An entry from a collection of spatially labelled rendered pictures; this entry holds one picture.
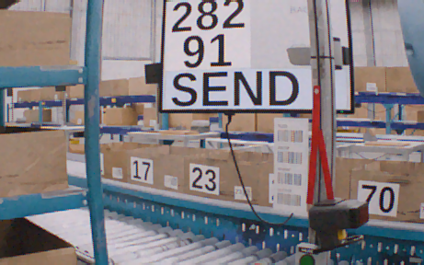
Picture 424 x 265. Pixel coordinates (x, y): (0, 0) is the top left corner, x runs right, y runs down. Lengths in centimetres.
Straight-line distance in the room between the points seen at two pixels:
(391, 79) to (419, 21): 592
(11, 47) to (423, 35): 59
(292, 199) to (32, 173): 54
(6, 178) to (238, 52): 65
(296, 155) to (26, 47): 58
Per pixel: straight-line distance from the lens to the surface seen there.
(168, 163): 215
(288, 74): 112
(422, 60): 46
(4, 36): 76
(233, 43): 117
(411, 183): 154
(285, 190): 103
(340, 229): 92
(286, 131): 102
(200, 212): 201
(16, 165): 77
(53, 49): 80
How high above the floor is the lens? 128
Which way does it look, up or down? 4 degrees down
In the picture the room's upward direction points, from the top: 1 degrees counter-clockwise
